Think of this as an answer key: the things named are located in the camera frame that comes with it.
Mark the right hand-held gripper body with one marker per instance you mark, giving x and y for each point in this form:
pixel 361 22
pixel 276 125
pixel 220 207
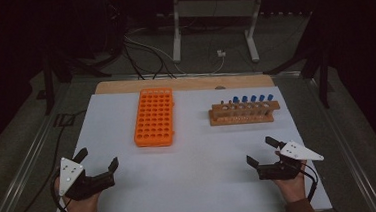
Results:
pixel 285 167

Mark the person's right hand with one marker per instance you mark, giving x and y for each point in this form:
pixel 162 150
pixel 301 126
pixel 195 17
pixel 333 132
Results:
pixel 292 189

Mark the black tripod stand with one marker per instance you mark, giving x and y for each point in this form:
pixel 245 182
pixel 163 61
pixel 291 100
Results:
pixel 322 73
pixel 49 85

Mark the blue-capped test tube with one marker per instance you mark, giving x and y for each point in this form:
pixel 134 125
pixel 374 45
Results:
pixel 261 98
pixel 270 97
pixel 253 98
pixel 236 100
pixel 244 99

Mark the wooden tube rack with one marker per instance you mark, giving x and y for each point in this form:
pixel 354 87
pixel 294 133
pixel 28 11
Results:
pixel 243 113

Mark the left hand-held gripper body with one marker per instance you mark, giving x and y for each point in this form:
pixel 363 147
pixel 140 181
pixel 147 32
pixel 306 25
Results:
pixel 81 185

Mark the white table sheet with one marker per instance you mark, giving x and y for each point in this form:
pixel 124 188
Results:
pixel 197 172

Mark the white plug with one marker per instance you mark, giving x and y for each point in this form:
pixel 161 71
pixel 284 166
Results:
pixel 221 53

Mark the white metal stand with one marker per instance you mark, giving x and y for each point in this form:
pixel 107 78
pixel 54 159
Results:
pixel 216 8

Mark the orange plastic tube rack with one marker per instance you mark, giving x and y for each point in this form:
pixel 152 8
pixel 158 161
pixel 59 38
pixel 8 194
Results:
pixel 154 118

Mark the person's left hand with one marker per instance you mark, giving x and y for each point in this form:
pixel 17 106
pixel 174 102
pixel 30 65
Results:
pixel 82 205

